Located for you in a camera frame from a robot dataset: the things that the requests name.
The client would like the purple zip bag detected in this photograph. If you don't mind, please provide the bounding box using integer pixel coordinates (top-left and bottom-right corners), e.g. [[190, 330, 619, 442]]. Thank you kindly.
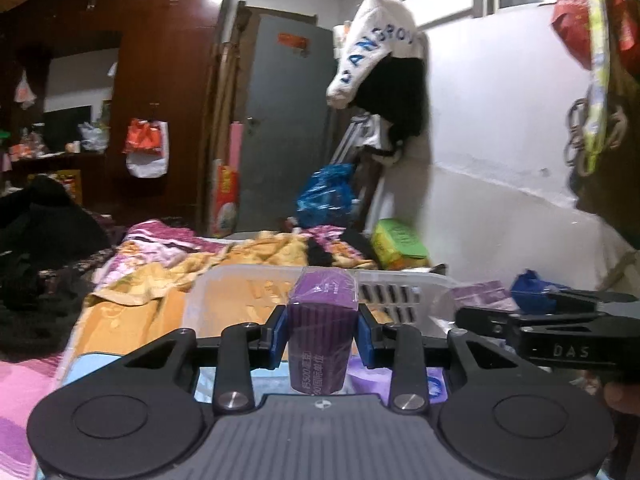
[[450, 281, 518, 312]]

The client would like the purple tissue pack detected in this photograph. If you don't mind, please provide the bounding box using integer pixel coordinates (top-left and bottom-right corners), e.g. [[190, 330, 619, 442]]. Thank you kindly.
[[346, 356, 448, 405]]

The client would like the white plastic basket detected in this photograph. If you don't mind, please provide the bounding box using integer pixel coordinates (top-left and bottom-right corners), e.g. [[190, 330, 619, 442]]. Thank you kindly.
[[182, 264, 459, 337]]

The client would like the purple box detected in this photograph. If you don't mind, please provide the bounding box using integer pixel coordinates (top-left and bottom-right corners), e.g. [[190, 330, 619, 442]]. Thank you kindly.
[[286, 268, 358, 396]]

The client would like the green yellow box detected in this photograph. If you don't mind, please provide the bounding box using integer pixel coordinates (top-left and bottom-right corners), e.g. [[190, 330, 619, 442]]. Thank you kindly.
[[371, 219, 431, 271]]

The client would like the yellow blanket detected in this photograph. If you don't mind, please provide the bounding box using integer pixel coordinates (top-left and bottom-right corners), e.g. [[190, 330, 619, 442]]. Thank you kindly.
[[64, 219, 381, 361]]

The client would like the red gift bag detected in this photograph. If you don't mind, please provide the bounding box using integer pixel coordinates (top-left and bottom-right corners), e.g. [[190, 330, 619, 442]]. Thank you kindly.
[[208, 159, 239, 238]]

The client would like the blue plastic bag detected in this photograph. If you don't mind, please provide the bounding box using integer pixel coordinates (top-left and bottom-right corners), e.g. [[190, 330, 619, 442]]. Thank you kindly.
[[296, 164, 354, 229]]

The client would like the orange hanging bag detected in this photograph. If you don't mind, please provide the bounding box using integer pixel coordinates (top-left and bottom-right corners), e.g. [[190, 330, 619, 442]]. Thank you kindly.
[[122, 119, 169, 179]]

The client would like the pink roll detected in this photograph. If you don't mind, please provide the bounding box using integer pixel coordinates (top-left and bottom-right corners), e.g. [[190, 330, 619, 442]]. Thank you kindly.
[[229, 122, 244, 171]]

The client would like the pink floral blanket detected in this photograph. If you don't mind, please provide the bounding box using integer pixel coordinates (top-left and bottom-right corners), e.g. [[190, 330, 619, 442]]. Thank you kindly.
[[0, 353, 68, 480]]

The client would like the grey door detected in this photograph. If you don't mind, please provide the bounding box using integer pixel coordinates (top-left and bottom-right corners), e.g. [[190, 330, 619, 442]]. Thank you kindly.
[[236, 14, 335, 232]]

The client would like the black clothes pile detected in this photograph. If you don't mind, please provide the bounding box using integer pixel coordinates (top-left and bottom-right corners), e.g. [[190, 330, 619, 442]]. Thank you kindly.
[[1, 177, 113, 362]]

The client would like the black hanging garment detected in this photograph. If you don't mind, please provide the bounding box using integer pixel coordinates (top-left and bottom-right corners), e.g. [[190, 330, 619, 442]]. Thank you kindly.
[[349, 55, 427, 158]]

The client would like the red plastic bag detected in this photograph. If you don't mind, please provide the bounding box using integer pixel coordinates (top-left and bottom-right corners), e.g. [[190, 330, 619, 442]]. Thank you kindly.
[[551, 0, 640, 79]]

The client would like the black monitor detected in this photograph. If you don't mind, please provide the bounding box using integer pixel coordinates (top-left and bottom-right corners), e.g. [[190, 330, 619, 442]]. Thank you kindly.
[[42, 105, 91, 153]]

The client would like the white hanging shirt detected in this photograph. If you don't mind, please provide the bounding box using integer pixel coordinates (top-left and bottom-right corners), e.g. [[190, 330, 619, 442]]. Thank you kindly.
[[326, 0, 425, 110]]

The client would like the dark red wardrobe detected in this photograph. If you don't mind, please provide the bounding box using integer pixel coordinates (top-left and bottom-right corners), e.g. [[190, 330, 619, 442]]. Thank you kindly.
[[1, 0, 230, 228]]

